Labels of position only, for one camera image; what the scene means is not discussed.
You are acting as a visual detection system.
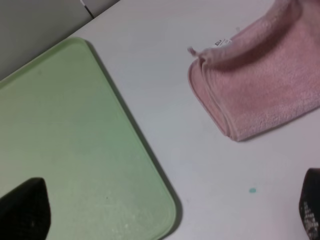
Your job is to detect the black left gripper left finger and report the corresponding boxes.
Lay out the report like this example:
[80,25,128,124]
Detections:
[0,177,51,240]

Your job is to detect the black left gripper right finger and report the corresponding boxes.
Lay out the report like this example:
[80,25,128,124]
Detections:
[299,168,320,240]

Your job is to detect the pink fluffy towel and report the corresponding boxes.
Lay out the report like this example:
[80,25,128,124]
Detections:
[188,0,320,142]

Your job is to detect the light green plastic tray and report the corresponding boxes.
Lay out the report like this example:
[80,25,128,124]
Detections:
[0,37,177,240]

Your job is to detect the white towel label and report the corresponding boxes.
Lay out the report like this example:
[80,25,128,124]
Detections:
[213,38,232,48]

